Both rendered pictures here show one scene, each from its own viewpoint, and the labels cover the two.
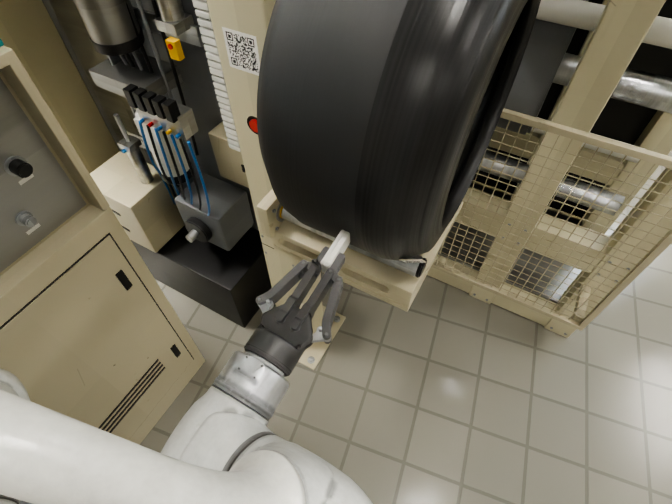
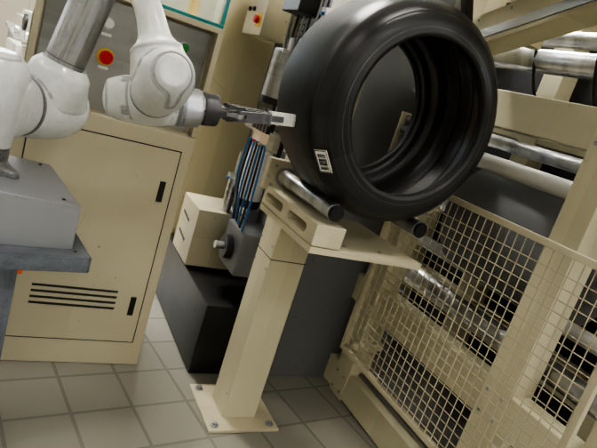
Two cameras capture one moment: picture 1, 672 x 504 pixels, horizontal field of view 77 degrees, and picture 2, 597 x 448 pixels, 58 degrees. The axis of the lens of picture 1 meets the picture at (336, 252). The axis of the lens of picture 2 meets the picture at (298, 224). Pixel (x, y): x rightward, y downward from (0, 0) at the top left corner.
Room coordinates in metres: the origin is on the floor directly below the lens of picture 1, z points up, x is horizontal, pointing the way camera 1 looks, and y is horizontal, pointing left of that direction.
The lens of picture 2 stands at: (-0.69, -0.80, 1.16)
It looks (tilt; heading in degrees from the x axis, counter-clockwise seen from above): 13 degrees down; 31
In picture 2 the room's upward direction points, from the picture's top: 18 degrees clockwise
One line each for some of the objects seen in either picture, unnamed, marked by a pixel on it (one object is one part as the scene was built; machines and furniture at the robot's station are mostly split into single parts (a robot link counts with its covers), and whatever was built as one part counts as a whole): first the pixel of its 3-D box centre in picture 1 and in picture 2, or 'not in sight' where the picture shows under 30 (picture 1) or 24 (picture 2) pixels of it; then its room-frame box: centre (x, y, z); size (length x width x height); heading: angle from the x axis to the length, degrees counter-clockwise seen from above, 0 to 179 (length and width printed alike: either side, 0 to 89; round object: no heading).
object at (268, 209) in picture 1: (311, 171); (321, 184); (0.79, 0.06, 0.90); 0.40 x 0.03 x 0.10; 151
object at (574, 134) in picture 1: (483, 212); (450, 324); (0.88, -0.45, 0.65); 0.90 x 0.02 x 0.70; 61
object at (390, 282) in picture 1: (346, 253); (299, 214); (0.58, -0.02, 0.84); 0.36 x 0.09 x 0.06; 61
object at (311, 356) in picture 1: (302, 327); (233, 405); (0.81, 0.14, 0.01); 0.27 x 0.27 x 0.02; 61
